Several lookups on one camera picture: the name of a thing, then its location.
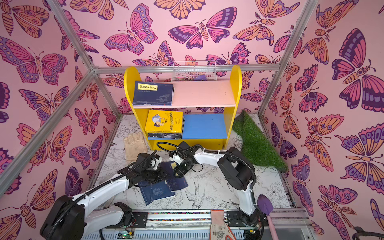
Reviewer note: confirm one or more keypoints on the yellow pink blue bookshelf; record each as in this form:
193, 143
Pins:
210, 131

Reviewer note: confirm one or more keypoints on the purple spatula head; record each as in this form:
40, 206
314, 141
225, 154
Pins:
265, 205

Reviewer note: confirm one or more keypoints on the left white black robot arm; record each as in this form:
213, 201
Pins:
71, 218

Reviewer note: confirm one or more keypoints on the patterned red white glove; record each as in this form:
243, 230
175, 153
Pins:
219, 230

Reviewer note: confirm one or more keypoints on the beige work glove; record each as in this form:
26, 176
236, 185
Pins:
134, 145

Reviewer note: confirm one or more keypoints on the green artificial grass mat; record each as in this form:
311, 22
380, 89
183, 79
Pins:
256, 147

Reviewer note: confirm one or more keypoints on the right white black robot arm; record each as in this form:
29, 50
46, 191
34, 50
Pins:
237, 170

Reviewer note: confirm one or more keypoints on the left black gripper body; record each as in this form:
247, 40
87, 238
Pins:
152, 175

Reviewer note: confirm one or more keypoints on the green circuit board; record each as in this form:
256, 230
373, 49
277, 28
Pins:
124, 235

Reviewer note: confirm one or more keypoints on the white wire basket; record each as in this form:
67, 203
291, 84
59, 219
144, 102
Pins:
192, 71

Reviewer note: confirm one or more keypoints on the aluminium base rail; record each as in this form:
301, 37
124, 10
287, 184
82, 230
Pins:
290, 224

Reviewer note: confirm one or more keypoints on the dark blue thread-bound book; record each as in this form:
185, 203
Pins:
154, 192

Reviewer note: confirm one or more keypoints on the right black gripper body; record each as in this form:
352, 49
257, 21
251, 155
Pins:
179, 163

